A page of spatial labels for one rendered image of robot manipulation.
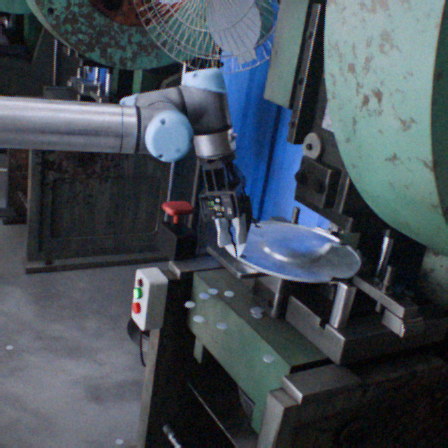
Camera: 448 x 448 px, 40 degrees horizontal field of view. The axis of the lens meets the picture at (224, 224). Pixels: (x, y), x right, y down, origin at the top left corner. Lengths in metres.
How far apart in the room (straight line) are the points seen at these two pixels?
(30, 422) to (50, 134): 1.20
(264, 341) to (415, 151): 0.61
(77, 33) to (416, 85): 1.79
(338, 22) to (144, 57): 1.72
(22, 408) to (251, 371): 0.94
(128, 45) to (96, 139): 1.49
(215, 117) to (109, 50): 1.33
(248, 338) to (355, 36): 0.71
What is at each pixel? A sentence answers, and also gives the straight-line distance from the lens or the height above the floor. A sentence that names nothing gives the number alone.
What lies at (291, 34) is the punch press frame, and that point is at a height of 1.20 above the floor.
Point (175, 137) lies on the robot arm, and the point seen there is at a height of 1.05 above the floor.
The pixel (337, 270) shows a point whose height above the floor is 0.78.
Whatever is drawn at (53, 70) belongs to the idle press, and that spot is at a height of 0.56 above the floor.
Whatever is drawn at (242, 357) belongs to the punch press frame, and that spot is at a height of 0.57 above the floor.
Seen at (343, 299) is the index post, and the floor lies 0.77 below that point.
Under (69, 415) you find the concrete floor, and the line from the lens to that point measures 2.00.
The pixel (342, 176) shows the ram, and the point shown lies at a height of 0.96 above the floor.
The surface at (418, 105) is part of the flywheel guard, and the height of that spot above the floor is 1.19.
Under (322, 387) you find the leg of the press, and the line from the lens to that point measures 1.14.
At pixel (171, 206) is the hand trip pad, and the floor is 0.76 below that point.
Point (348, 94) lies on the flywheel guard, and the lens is 0.79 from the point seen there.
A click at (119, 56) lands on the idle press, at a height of 0.97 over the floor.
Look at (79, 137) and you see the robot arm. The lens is 0.95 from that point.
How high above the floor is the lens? 1.28
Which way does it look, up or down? 21 degrees down
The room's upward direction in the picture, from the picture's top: 9 degrees clockwise
